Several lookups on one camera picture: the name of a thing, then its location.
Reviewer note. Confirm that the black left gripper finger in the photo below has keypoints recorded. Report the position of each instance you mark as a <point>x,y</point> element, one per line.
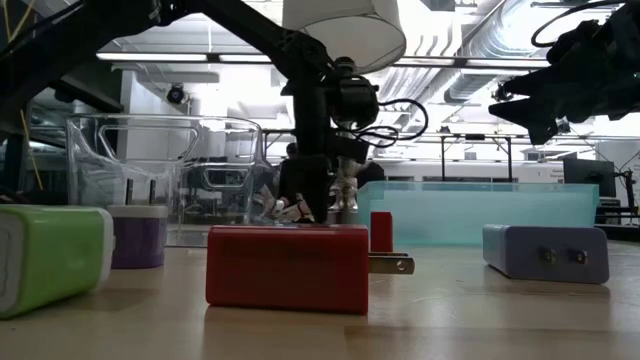
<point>317,210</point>

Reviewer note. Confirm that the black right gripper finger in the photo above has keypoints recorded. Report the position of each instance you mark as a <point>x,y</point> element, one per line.
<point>540,85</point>
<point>540,117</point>

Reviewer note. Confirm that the red digital display meter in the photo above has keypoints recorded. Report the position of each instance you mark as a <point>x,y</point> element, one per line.
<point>381,230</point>

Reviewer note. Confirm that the red charger block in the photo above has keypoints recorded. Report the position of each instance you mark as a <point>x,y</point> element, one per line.
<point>285,270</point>

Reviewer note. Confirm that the light blue charger block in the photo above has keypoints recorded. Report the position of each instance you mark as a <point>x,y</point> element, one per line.
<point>525,250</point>

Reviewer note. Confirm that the green charger block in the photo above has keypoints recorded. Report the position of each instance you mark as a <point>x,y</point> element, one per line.
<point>60,255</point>

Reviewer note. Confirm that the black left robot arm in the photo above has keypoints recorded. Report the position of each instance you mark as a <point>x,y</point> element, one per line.
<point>260,32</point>

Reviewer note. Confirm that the person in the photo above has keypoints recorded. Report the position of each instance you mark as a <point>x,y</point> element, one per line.
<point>290,150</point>
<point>372,175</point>

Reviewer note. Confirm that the black computer monitor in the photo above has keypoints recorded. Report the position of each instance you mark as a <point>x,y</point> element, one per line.
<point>590,177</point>

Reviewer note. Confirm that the teal translucent plastic bin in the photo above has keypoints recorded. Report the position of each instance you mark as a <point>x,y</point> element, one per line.
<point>475,215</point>

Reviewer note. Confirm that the white fabric lamp shade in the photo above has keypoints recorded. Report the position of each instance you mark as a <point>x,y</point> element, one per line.
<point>350,35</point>

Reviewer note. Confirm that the black frame background table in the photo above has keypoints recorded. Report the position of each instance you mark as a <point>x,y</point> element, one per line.
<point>475,136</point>

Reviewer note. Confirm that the silver ventilation duct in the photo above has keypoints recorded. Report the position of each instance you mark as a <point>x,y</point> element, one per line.
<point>470,82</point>

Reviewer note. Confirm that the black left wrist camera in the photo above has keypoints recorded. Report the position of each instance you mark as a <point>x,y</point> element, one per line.
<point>355,100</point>

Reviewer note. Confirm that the black ceiling camera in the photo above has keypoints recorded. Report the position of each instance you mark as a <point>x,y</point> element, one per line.
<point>176,95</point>

